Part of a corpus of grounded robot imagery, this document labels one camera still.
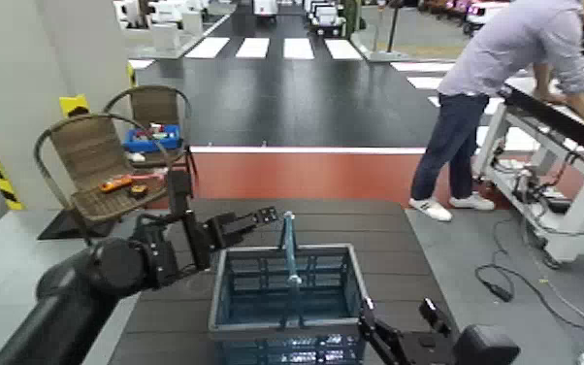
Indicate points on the white vehicle with pink trim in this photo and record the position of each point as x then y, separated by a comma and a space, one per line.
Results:
485, 13

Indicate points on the small white delivery cart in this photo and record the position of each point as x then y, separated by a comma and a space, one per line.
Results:
265, 7

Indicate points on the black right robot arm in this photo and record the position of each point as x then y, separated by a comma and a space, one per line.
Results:
485, 346

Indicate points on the orange hand tool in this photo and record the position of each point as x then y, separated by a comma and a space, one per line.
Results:
116, 183

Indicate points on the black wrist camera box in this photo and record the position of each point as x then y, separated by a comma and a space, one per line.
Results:
180, 191

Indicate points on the white cart with dark windshield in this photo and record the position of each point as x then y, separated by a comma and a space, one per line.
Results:
326, 18

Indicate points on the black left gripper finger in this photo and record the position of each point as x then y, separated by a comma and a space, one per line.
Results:
261, 215
236, 235

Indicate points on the black power brick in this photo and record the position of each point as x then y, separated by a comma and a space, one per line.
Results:
559, 205

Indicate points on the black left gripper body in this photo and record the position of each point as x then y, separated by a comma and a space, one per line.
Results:
223, 230

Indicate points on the white box stand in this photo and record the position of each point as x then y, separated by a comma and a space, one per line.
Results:
165, 36

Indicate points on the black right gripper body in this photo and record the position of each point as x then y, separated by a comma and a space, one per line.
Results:
427, 349

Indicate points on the small black orange tape measure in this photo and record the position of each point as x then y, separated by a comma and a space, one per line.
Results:
138, 191

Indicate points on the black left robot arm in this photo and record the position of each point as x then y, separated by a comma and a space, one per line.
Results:
93, 285

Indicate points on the blue plastic parts tray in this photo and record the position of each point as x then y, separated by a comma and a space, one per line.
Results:
142, 142

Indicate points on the brown wicker chair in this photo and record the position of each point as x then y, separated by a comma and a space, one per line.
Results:
93, 158
154, 104

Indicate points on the green pillar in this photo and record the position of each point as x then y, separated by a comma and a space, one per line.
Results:
353, 15

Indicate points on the person in grey shirt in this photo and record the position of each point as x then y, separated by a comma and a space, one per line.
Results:
506, 46

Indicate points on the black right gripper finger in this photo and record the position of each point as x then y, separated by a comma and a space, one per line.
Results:
434, 316
378, 334

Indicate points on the small white object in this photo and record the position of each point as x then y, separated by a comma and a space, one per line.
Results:
136, 157

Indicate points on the yellow corner guard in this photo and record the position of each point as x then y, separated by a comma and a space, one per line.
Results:
73, 104

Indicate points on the dark pole with base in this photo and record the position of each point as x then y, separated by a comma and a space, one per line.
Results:
393, 25

